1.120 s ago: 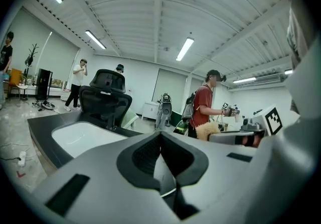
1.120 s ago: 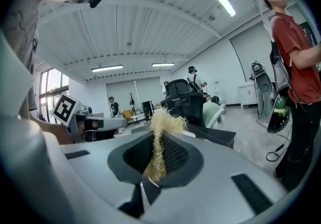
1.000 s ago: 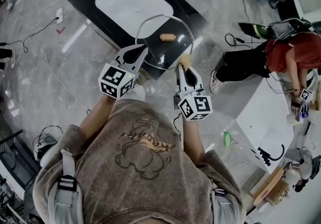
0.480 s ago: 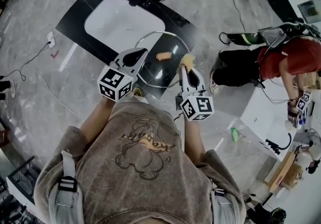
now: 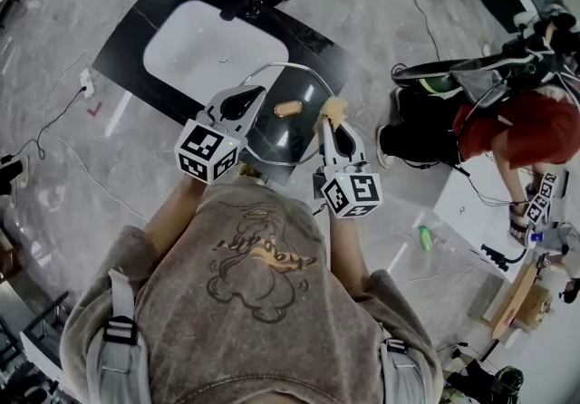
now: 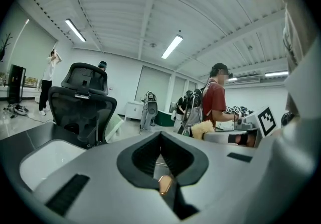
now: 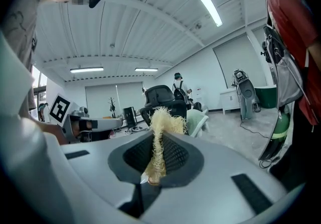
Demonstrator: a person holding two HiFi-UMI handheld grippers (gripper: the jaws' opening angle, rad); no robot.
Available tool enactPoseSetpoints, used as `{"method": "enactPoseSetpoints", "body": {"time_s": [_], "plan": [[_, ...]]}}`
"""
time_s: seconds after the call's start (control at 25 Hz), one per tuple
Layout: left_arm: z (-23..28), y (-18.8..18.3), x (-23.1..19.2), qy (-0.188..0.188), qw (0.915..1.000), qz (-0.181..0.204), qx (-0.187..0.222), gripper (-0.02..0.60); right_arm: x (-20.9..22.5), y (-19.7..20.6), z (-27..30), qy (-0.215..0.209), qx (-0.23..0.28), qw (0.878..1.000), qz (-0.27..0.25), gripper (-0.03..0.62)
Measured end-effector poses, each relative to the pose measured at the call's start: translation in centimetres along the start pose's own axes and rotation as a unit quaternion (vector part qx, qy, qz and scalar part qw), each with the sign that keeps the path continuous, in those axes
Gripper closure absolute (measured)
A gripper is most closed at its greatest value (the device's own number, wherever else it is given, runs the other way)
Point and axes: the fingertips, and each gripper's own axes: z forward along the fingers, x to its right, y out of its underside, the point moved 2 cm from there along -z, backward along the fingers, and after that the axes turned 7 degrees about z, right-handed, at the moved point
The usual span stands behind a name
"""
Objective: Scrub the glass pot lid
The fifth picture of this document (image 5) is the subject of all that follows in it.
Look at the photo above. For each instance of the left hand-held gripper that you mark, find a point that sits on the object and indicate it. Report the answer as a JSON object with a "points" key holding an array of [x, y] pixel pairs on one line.
{"points": [[204, 148]]}

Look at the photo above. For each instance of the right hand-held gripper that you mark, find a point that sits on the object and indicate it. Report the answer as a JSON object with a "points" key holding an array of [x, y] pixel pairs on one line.
{"points": [[358, 191]]}

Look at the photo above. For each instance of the yellow sponge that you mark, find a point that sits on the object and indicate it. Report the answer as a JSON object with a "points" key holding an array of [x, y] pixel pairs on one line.
{"points": [[335, 110]]}

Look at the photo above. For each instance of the clear glass plate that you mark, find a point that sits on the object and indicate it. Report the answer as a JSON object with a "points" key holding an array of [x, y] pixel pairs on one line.
{"points": [[308, 94]]}

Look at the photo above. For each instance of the person's right forearm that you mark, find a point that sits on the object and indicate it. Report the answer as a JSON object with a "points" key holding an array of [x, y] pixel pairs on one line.
{"points": [[346, 248]]}

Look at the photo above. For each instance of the person's left forearm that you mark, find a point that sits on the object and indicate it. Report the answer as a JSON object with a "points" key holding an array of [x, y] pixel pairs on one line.
{"points": [[176, 212]]}

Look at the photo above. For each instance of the person's tan shoe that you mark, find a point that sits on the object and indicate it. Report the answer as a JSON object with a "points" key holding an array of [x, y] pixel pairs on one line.
{"points": [[247, 170]]}

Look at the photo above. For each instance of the white sink basin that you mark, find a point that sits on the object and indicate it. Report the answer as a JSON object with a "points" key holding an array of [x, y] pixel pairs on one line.
{"points": [[213, 44]]}

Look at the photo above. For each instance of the green bottle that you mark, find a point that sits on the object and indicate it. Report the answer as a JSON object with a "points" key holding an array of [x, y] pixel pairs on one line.
{"points": [[426, 238]]}

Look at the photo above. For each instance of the dark sink cabinet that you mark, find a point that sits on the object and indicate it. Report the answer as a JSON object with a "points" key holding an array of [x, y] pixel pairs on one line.
{"points": [[136, 31]]}

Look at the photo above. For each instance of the white power strip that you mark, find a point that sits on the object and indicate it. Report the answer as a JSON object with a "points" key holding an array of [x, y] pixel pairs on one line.
{"points": [[86, 80]]}

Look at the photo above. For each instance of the white sink cabinet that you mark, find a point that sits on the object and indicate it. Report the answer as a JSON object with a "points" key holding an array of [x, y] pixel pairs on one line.
{"points": [[480, 212]]}

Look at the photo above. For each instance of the black curved faucet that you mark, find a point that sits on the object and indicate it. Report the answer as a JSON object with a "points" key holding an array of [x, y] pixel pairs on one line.
{"points": [[498, 257]]}

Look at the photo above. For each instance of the person's brown printed t-shirt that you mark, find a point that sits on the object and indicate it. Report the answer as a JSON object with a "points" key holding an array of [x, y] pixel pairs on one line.
{"points": [[254, 325]]}

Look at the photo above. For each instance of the white bottle blue cap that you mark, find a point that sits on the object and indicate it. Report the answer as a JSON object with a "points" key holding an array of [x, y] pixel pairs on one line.
{"points": [[536, 237]]}

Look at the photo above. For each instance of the round wooden board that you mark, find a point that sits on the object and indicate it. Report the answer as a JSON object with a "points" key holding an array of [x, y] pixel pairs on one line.
{"points": [[514, 302]]}

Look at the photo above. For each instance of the cardboard box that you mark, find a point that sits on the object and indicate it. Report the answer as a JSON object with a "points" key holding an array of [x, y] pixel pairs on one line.
{"points": [[537, 309]]}

